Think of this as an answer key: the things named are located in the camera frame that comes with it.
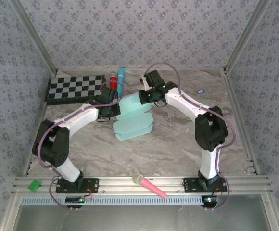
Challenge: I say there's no black and grey chessboard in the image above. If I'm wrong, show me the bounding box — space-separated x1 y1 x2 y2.
44 75 106 106

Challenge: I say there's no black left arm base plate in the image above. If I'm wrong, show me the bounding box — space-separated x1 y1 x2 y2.
56 177 100 194

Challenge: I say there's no small circuit board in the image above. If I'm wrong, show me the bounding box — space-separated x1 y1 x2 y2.
201 195 221 208
65 196 92 205

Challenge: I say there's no red glitter tube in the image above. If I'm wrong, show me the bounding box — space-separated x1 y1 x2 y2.
109 73 118 100

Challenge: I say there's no grey slotted cable duct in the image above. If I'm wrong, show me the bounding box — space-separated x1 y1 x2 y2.
21 195 206 206

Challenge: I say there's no light blue paper box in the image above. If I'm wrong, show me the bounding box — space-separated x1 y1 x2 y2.
112 93 154 141

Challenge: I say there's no aluminium side rail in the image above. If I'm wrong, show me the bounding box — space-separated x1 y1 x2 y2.
23 72 58 177
222 69 261 176

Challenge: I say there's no green toy block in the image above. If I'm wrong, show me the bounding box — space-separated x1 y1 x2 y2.
27 180 42 192

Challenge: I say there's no aluminium frame post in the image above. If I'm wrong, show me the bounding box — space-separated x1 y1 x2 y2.
9 0 59 74
223 0 272 74

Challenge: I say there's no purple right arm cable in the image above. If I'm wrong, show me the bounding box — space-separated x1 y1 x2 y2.
145 62 237 212

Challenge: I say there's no pink toy microphone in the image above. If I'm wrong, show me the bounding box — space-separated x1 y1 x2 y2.
132 172 167 199

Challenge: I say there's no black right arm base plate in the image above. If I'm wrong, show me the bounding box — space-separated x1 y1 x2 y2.
183 177 228 193

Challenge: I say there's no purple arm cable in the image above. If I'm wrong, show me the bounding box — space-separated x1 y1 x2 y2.
145 62 237 212
37 80 125 212

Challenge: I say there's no teal blue marker pen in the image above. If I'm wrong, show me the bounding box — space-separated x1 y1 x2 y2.
116 67 126 100

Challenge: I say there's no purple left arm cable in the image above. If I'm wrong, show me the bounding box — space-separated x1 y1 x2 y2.
37 80 125 212

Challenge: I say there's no aluminium mounting rail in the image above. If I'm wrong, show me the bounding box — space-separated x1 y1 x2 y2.
11 175 274 195

